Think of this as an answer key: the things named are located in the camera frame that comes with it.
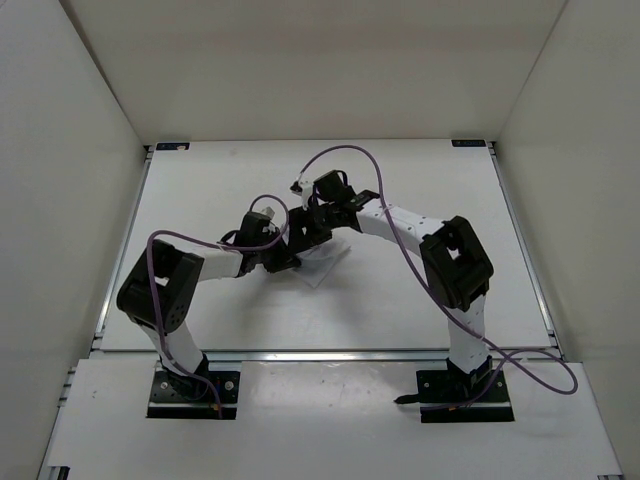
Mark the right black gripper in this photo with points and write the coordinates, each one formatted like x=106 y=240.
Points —
x=299 y=220

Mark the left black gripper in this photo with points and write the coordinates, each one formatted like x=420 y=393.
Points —
x=282 y=261

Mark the white skirt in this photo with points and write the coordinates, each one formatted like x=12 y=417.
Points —
x=317 y=262

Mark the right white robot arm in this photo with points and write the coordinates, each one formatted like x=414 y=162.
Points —
x=457 y=268

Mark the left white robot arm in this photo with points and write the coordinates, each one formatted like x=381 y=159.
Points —
x=158 y=292

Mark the left blue corner label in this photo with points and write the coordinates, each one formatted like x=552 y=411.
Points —
x=172 y=146

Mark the blue corner label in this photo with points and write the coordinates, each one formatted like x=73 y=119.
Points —
x=468 y=143
x=172 y=146

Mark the right blue corner label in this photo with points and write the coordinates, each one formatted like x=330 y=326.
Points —
x=468 y=143

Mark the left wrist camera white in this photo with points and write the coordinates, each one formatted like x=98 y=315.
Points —
x=268 y=212

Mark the aluminium rail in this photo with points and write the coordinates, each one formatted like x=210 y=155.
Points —
x=327 y=355

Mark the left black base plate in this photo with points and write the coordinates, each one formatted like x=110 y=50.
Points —
x=174 y=397

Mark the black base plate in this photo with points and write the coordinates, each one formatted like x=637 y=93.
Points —
x=174 y=397
x=444 y=399

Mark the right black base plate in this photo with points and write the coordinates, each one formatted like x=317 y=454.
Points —
x=444 y=399

